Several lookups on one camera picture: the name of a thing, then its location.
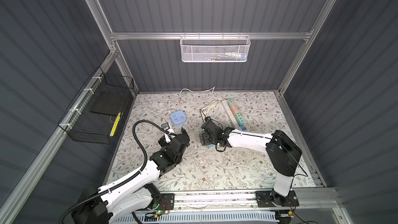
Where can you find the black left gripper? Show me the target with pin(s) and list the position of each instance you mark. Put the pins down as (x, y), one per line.
(162, 144)

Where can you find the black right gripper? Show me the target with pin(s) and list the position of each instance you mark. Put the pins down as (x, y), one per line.
(203, 139)

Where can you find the light blue round socket hub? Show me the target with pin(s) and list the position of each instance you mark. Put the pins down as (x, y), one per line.
(178, 118)

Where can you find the white multicolour power strip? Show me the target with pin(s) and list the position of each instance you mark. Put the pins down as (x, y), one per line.
(232, 116)

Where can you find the teal charger plug front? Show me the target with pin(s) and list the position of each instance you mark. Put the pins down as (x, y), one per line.
(240, 122)

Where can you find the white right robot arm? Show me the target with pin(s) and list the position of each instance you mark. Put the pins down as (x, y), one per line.
(282, 151)

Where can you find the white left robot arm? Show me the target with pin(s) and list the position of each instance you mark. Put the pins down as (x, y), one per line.
(134, 191)

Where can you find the black foam pad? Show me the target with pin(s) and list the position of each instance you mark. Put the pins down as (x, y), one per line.
(108, 103)

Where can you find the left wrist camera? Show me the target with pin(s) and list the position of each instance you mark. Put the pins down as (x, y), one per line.
(167, 127)

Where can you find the black wire wall basket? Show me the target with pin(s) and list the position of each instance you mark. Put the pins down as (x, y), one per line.
(83, 126)

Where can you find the white wire mesh basket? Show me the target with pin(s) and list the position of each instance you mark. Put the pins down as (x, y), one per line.
(214, 48)

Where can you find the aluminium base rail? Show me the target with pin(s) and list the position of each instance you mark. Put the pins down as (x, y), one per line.
(250, 199)

